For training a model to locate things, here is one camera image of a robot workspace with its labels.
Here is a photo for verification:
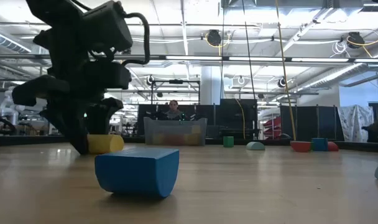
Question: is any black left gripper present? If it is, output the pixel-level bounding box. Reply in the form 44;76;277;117
12;51;132;156

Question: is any yellow wooden cylinder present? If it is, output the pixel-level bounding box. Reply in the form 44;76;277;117
87;134;126;155

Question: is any grey translucent plastic bin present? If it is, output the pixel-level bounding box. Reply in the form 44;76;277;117
143;116;208;146

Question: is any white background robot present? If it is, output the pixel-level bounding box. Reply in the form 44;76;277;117
0;93;25;126

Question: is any person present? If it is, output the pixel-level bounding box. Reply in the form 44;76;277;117
164;99;187;121

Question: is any white building column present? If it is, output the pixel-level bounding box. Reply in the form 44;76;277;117
200;65;224;105

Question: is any red shelf rack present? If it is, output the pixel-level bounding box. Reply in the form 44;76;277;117
262;115;283;138

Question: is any white patterned cloth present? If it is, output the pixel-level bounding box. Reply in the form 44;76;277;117
337;105;376;142

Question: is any black table frame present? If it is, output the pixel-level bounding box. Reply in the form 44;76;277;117
0;134;378;153

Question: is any black gantry frame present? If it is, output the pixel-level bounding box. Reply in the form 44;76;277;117
150;79;201;105

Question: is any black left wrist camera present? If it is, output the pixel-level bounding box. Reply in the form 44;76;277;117
82;1;134;53

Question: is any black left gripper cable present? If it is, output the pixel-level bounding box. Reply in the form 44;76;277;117
122;11;152;67

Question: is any black ceiling cable reel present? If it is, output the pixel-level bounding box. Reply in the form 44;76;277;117
346;31;366;50
206;29;223;47

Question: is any black hanging cable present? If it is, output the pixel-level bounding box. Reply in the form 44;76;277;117
241;0;258;105

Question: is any yellow hanging cable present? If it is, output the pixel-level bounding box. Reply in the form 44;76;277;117
275;0;297;141

